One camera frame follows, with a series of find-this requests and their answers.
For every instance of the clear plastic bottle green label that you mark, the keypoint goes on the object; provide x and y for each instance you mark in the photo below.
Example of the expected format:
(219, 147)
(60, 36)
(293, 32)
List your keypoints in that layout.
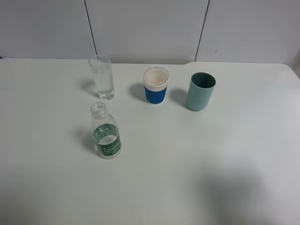
(105, 132)

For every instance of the blue and white cup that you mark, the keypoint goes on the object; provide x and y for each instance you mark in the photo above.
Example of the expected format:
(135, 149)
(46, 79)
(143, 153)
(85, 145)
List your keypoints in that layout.
(155, 81)

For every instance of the teal green cup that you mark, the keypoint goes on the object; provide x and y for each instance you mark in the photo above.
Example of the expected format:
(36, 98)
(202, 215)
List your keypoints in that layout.
(200, 90)

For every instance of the tall clear glass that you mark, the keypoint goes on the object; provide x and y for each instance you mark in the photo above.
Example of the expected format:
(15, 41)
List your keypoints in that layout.
(101, 69)

